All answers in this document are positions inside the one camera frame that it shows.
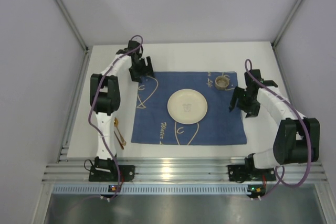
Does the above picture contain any small beige ceramic cup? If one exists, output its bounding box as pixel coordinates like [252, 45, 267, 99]
[215, 76, 229, 90]

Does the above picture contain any cream ceramic plate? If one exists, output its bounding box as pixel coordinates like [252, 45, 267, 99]
[167, 89, 208, 125]

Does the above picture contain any gold spoon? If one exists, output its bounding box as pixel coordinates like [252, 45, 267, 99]
[114, 118, 127, 147]

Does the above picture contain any blue fish pattern placemat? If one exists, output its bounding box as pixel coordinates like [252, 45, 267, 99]
[131, 72, 247, 146]

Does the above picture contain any rose gold fork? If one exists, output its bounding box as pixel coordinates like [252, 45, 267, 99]
[114, 131, 124, 150]

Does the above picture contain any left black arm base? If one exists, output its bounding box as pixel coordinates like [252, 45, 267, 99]
[89, 165, 135, 182]

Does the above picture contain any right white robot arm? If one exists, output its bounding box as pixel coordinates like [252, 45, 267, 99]
[229, 69, 320, 170]

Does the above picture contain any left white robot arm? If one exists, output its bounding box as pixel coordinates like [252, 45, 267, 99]
[88, 35, 154, 161]

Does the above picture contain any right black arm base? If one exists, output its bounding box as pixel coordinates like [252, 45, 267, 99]
[227, 164, 276, 183]

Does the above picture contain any left aluminium frame post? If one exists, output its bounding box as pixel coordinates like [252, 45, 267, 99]
[54, 0, 88, 52]

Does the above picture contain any aluminium frame post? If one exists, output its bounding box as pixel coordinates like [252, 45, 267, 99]
[54, 0, 88, 52]
[271, 0, 305, 50]

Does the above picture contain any right aluminium frame post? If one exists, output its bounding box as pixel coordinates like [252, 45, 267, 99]
[271, 0, 305, 50]

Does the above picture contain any slotted grey cable duct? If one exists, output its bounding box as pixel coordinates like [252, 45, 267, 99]
[52, 184, 266, 195]

